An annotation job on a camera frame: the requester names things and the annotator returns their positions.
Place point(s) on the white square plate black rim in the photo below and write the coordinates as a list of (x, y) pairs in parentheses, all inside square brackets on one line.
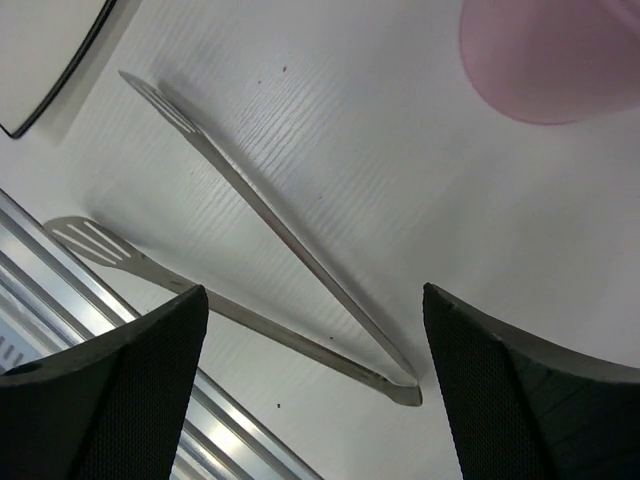
[(42, 44)]

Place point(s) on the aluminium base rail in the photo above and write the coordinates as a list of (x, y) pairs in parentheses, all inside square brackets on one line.
[(51, 302)]

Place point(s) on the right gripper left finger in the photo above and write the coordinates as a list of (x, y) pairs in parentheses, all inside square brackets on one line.
[(112, 407)]

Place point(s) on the steel food tongs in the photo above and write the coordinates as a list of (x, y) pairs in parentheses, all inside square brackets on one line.
[(100, 245)]

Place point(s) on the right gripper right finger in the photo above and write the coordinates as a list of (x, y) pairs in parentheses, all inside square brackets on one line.
[(521, 407)]

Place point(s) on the pink cylindrical lunch box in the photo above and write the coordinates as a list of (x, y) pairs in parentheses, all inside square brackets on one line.
[(552, 62)]

